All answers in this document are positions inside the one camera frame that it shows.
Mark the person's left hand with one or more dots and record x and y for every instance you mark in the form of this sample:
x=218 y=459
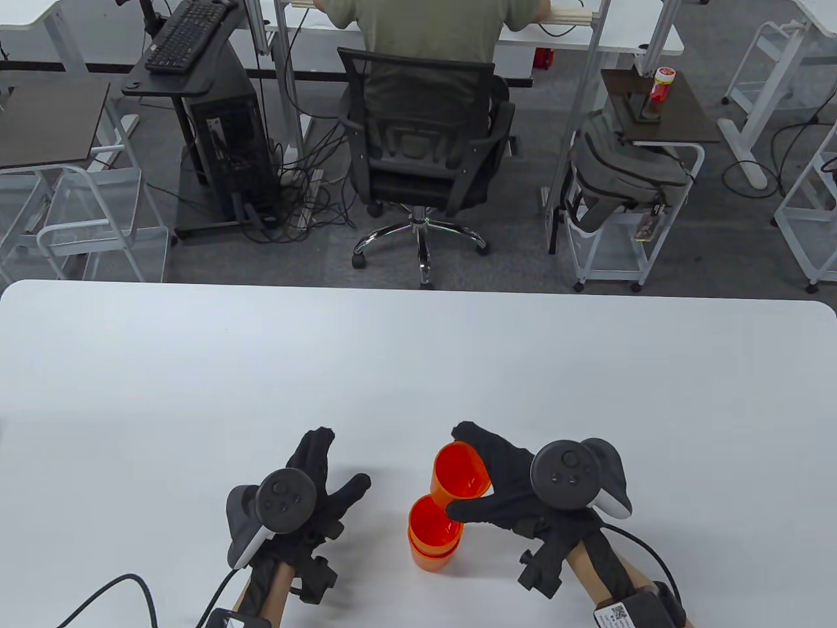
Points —
x=320 y=458

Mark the person's right hand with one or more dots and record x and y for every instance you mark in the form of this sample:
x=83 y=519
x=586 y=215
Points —
x=503 y=471

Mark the orange cup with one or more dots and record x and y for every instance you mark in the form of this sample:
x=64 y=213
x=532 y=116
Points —
x=431 y=523
x=458 y=474
x=435 y=559

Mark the person's right forearm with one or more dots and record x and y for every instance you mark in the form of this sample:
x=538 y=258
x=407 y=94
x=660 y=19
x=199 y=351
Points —
x=592 y=585

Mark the person's left forearm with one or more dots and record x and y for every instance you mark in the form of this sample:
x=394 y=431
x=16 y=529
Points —
x=282 y=589

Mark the grey left hand controller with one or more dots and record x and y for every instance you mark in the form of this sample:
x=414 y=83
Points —
x=281 y=497

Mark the grey hand controller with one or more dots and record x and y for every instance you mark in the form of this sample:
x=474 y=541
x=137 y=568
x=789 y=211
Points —
x=565 y=474
x=281 y=497

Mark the grey right hand controller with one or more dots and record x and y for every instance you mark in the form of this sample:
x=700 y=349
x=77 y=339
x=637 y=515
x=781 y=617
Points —
x=565 y=474

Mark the black labelled wrist box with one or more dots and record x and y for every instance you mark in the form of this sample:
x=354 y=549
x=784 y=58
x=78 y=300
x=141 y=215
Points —
x=634 y=611

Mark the white power strip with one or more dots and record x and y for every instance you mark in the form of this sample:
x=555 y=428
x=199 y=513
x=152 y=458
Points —
x=310 y=196

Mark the hanging backpack tag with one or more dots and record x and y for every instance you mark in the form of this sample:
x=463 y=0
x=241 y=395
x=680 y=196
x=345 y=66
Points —
x=647 y=226

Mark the black mesh office chair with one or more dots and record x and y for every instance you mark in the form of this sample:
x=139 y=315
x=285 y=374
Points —
x=418 y=176

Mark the grey backpack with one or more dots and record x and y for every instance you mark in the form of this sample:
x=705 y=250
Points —
x=614 y=170

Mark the black computer tower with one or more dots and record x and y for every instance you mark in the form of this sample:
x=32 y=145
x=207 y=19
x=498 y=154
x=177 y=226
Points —
x=229 y=144

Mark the black holder on cart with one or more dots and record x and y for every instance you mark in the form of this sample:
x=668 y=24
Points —
x=639 y=104

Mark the white cart with brown top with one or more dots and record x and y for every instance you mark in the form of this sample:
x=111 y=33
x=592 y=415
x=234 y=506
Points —
x=686 y=121

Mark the black computer stand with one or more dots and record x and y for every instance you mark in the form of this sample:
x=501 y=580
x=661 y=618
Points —
x=196 y=82

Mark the white metal rack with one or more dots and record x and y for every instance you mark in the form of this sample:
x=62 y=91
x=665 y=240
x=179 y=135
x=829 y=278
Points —
x=807 y=216

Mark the small red box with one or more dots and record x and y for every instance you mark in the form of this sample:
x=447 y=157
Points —
x=543 y=57

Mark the red lidded jar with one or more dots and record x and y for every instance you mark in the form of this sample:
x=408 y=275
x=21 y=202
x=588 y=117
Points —
x=662 y=82

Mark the brown top side table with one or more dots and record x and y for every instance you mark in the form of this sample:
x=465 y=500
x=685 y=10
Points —
x=46 y=124

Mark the black keyboard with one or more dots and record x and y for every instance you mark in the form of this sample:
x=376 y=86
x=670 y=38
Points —
x=186 y=36

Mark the white desk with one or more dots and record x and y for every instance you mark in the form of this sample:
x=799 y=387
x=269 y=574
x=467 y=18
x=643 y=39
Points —
x=588 y=36

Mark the monitor on black stand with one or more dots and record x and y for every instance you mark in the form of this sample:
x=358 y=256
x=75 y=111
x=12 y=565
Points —
x=149 y=13

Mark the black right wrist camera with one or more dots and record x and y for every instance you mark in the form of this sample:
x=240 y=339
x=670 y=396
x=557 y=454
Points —
x=539 y=572

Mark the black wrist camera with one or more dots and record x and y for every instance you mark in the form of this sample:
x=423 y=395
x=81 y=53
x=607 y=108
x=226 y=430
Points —
x=317 y=579
x=539 y=572

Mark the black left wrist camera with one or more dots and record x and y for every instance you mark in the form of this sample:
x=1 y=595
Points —
x=317 y=579

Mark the aluminium frame post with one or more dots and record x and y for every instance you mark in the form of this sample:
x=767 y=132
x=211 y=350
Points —
x=582 y=85
x=288 y=78

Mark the white desk leg frame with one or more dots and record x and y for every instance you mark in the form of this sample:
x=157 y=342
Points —
x=752 y=111

